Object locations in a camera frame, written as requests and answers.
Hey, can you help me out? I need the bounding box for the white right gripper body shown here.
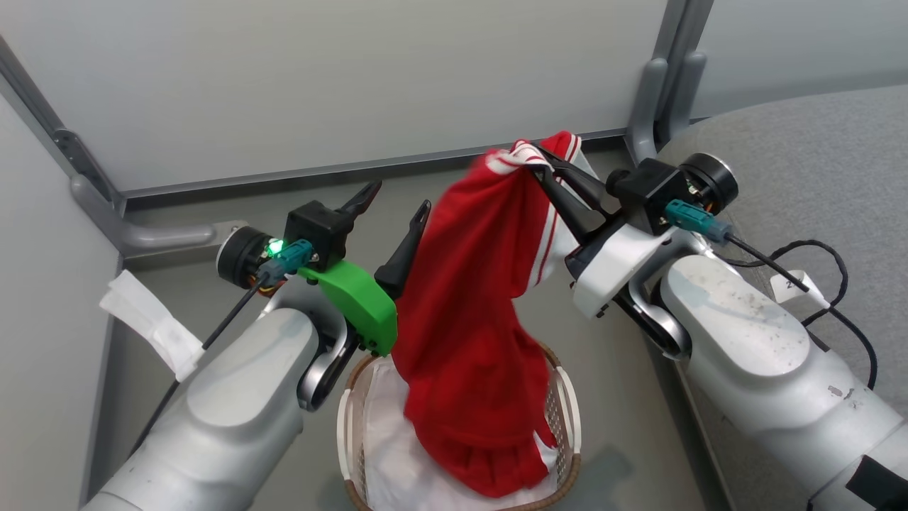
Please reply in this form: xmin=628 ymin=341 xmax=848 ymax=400
xmin=566 ymin=216 xmax=675 ymax=320

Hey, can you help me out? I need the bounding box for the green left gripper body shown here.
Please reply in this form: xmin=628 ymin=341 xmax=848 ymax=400
xmin=297 ymin=260 xmax=399 ymax=357

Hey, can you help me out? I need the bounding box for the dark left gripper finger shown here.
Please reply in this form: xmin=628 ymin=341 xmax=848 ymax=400
xmin=339 ymin=180 xmax=383 ymax=218
xmin=374 ymin=199 xmax=432 ymax=300

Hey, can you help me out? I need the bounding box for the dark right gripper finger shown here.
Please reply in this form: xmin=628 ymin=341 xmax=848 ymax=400
xmin=541 ymin=145 xmax=615 ymax=218
xmin=536 ymin=170 xmax=608 ymax=246

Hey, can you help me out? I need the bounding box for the red garment with white stripes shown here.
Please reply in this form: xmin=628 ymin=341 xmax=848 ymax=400
xmin=390 ymin=131 xmax=584 ymax=499

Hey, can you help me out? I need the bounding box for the woven laundry basket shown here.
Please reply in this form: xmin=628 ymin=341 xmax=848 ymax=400
xmin=336 ymin=341 xmax=583 ymax=511

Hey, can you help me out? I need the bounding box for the white clothing item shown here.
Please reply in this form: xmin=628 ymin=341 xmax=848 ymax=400
xmin=360 ymin=357 xmax=561 ymax=511

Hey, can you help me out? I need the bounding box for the white tape wrap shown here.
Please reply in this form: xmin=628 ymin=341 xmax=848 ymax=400
xmin=99 ymin=269 xmax=207 ymax=383

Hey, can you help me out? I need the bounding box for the grey fabric sofa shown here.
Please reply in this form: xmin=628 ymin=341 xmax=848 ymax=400
xmin=654 ymin=85 xmax=908 ymax=511

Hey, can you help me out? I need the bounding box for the grey partition bottom rail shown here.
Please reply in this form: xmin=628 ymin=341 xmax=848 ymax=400
xmin=119 ymin=126 xmax=633 ymax=202

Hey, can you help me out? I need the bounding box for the teal left cable connector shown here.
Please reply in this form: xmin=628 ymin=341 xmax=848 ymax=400
xmin=258 ymin=239 xmax=314 ymax=286

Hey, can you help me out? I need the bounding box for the teal cable connector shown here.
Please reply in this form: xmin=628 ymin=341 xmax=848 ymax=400
xmin=665 ymin=199 xmax=733 ymax=246
xmin=258 ymin=239 xmax=314 ymax=286

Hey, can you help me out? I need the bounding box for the teal right cable connector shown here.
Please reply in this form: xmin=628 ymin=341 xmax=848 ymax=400
xmin=665 ymin=199 xmax=733 ymax=246

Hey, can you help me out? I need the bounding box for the grey metal partition post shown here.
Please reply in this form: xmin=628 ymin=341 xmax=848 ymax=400
xmin=0 ymin=34 xmax=249 ymax=258
xmin=624 ymin=0 xmax=716 ymax=168

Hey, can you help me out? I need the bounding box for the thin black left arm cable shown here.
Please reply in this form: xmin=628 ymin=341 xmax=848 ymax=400
xmin=126 ymin=273 xmax=274 ymax=458

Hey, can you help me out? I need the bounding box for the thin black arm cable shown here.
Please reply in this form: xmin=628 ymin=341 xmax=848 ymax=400
xmin=126 ymin=273 xmax=274 ymax=458
xmin=722 ymin=236 xmax=879 ymax=390

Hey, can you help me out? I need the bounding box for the white paper cable tag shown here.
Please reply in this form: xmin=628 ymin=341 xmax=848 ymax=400
xmin=769 ymin=269 xmax=831 ymax=311

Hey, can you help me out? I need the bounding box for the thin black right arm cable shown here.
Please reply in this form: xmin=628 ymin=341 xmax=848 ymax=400
xmin=722 ymin=236 xmax=879 ymax=390

